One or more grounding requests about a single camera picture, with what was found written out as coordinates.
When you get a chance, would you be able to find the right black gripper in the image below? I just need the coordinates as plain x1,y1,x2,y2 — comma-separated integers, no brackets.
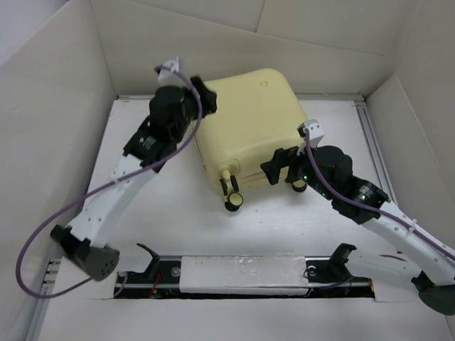
260,138,335,200

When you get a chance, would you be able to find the yellow hard-shell suitcase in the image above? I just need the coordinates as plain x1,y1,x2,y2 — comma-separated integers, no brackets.
195,68,307,212

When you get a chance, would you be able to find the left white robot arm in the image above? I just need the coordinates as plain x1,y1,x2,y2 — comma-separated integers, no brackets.
50,75,217,281

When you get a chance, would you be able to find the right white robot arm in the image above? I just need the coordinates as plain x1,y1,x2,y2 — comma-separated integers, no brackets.
260,146,454,315

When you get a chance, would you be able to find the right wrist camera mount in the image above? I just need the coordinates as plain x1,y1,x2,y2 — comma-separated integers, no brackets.
297,119,325,148

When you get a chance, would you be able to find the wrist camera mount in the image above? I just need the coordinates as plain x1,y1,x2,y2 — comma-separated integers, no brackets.
154,56,184,87
297,119,325,148

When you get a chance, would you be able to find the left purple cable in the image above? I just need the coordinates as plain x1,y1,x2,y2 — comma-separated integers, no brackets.
14,65,204,300

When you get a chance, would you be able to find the purple cable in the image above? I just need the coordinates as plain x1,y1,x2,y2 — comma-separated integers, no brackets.
298,124,455,291
14,65,204,300

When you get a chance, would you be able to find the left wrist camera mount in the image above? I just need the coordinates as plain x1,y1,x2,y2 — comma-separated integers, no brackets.
154,56,184,87

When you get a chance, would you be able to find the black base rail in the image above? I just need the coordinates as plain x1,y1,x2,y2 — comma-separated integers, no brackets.
114,256,375,300

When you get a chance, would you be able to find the white foam block on rail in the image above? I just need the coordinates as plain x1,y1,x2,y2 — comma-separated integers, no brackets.
179,256,309,296

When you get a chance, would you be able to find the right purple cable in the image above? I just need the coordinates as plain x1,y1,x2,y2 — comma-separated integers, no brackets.
298,124,455,291

